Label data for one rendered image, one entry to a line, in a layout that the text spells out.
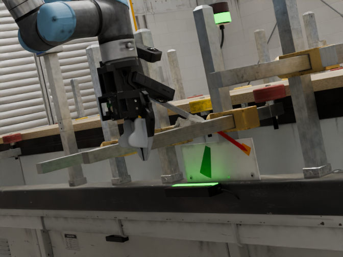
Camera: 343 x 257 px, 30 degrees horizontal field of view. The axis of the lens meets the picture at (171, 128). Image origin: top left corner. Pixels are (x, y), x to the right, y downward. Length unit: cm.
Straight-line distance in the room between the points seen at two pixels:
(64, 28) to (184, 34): 1066
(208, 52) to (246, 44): 1009
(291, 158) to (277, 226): 24
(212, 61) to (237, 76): 37
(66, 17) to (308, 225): 70
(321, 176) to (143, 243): 113
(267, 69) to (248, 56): 1039
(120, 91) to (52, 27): 19
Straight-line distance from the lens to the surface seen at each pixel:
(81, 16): 128
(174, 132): 140
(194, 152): 164
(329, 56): 100
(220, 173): 159
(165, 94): 138
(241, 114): 150
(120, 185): 194
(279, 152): 175
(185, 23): 1196
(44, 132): 269
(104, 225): 214
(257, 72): 123
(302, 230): 151
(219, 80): 116
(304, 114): 139
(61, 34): 127
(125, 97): 130
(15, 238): 334
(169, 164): 175
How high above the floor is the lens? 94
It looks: 3 degrees down
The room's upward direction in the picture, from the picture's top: 12 degrees counter-clockwise
